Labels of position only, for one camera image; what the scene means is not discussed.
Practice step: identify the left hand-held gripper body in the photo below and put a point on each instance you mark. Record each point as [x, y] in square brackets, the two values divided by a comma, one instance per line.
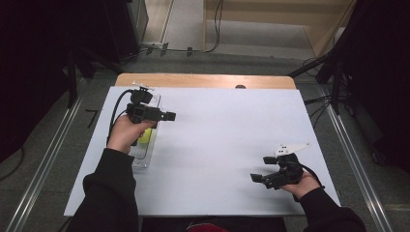
[141, 111]

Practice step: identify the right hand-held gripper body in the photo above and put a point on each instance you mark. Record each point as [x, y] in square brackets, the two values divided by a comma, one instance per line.
[285, 172]

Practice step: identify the yellow tennis ball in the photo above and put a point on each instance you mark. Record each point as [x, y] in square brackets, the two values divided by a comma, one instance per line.
[146, 136]

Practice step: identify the clear plastic tray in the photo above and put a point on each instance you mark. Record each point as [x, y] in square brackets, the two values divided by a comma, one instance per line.
[150, 153]

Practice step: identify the person's right hand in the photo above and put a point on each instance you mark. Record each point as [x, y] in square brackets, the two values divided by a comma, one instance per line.
[303, 187]

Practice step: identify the person's left hand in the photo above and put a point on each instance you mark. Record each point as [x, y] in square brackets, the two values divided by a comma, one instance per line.
[127, 133]

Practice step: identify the white board sheet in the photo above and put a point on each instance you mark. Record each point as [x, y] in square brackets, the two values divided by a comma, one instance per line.
[225, 158]

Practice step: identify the wooden table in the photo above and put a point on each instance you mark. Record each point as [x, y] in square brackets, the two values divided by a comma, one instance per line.
[193, 80]

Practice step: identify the person's dark clothing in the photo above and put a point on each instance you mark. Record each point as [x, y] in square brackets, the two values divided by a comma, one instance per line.
[257, 225]

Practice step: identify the red cloth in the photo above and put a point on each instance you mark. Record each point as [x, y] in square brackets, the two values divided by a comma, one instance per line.
[206, 228]

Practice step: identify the black metal stand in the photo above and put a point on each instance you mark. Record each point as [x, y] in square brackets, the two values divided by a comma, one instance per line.
[72, 83]

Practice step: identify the dark cabinet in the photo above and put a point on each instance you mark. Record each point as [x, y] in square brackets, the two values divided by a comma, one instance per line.
[125, 25]

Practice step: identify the black tripod stand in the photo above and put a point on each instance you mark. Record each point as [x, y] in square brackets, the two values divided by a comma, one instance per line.
[335, 74]

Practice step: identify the black curtain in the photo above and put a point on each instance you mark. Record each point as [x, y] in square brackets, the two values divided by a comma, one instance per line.
[380, 64]
[35, 64]

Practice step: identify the light wooden shelf unit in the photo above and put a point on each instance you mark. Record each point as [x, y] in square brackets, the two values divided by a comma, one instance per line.
[274, 19]

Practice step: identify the metal floor rail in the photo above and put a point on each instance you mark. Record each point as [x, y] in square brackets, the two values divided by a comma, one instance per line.
[357, 161]
[45, 167]

